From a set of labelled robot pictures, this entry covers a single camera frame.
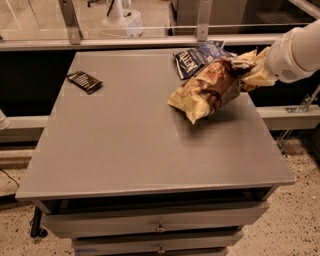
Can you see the lower grey drawer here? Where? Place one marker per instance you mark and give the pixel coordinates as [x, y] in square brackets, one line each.
[156, 243]

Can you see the upper grey drawer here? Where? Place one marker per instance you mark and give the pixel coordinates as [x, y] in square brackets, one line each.
[156, 220]

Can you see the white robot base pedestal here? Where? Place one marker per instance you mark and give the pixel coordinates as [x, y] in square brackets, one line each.
[121, 21]

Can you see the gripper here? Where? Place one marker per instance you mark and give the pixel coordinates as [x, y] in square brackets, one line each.
[281, 59]

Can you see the small black snack bar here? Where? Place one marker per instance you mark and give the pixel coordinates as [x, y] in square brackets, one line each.
[84, 81]

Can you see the right metal rail bracket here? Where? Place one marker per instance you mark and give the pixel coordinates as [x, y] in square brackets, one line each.
[203, 20]

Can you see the black caster wheel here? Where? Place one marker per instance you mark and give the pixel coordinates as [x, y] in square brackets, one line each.
[36, 230]

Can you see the metal rail bracket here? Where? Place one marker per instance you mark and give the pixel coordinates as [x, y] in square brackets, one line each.
[70, 19]
[203, 20]

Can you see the blue chip bag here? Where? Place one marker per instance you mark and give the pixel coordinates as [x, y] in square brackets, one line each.
[194, 59]

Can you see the metal floor bracket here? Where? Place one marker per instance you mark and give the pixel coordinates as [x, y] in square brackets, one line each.
[301, 108]

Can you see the grey drawer cabinet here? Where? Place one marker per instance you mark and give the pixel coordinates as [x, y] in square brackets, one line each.
[124, 148]

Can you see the left metal rail bracket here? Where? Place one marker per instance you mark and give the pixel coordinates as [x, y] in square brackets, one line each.
[70, 19]

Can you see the brown and cream chip bag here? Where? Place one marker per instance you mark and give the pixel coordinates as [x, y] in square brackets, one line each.
[210, 88]

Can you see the grey drawer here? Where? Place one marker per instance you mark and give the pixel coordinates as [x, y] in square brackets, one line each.
[156, 220]
[156, 243]

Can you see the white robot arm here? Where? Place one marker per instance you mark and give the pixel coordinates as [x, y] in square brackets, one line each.
[292, 57]

